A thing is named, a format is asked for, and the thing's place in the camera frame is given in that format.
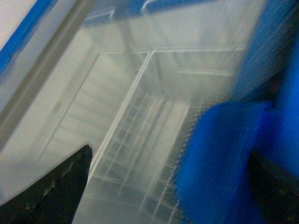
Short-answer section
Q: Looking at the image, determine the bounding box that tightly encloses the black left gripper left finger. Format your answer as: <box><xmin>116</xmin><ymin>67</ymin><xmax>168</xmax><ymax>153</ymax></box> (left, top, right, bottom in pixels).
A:
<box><xmin>0</xmin><ymin>145</ymin><xmax>93</xmax><ymax>224</ymax></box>

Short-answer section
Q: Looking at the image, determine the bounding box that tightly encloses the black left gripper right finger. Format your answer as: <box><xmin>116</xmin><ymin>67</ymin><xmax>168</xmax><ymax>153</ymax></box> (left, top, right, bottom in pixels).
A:
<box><xmin>247</xmin><ymin>151</ymin><xmax>299</xmax><ymax>224</ymax></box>

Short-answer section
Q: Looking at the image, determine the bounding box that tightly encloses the white blue chest freezer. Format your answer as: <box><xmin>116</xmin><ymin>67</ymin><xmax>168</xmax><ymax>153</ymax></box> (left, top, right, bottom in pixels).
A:
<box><xmin>0</xmin><ymin>0</ymin><xmax>266</xmax><ymax>224</ymax></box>

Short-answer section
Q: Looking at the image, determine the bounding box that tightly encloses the white wire freezer basket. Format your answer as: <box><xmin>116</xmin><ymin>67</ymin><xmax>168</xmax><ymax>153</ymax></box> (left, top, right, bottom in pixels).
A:
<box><xmin>77</xmin><ymin>48</ymin><xmax>244</xmax><ymax>224</ymax></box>

